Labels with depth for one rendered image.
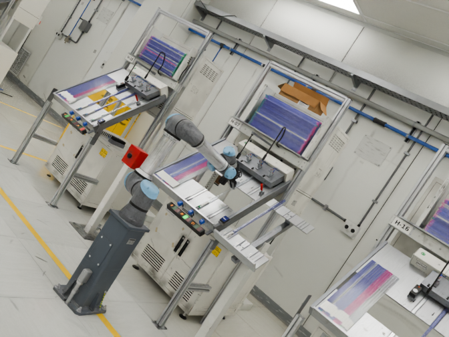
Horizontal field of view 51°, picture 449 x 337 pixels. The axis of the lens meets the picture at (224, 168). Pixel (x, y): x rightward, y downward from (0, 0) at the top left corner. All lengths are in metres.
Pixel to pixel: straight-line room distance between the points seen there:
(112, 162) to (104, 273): 1.63
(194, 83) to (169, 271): 1.75
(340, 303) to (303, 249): 2.16
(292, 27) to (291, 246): 2.49
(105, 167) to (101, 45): 3.71
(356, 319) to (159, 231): 1.63
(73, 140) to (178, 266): 1.70
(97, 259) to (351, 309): 1.38
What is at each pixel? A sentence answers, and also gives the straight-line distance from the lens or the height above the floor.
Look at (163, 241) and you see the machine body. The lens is 3.54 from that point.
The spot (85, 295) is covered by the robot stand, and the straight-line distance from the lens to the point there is 2.75.
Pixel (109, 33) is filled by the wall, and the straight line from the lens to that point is 7.56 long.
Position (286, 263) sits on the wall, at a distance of 4.81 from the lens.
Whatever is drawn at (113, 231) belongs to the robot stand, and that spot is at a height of 0.47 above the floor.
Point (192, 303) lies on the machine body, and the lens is 3.34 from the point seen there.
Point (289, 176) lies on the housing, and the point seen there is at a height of 1.23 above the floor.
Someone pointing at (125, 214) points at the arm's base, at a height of 0.58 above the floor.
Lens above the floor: 1.25
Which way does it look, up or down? 4 degrees down
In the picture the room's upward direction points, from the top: 33 degrees clockwise
